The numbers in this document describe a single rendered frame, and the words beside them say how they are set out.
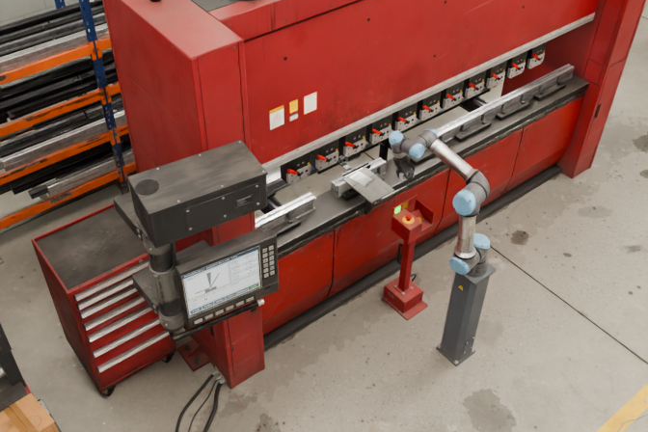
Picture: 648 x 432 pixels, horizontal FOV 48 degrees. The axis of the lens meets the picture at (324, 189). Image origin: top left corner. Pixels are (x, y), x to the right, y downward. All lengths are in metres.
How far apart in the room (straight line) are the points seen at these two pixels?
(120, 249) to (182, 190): 1.26
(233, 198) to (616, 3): 3.38
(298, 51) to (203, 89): 0.68
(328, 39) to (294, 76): 0.25
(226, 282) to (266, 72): 1.02
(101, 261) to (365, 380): 1.74
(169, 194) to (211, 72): 0.55
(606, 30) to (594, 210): 1.39
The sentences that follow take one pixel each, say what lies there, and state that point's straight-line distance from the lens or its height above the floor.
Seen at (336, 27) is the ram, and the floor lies 2.05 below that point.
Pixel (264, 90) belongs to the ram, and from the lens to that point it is 3.56.
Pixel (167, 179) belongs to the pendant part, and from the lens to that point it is 2.93.
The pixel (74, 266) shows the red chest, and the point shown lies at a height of 0.98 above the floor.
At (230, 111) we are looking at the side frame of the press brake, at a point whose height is 1.97.
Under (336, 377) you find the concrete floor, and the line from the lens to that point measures 4.62.
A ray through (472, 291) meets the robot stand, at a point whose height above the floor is 0.68.
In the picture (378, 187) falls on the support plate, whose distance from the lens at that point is 4.30.
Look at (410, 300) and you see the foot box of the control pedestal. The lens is 4.89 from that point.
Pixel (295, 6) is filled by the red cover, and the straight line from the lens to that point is 3.43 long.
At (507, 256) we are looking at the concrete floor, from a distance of 5.44.
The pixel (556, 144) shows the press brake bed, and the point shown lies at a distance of 5.91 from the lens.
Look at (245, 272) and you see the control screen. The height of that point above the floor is 1.45.
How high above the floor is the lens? 3.82
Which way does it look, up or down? 41 degrees down
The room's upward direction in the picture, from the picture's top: 1 degrees clockwise
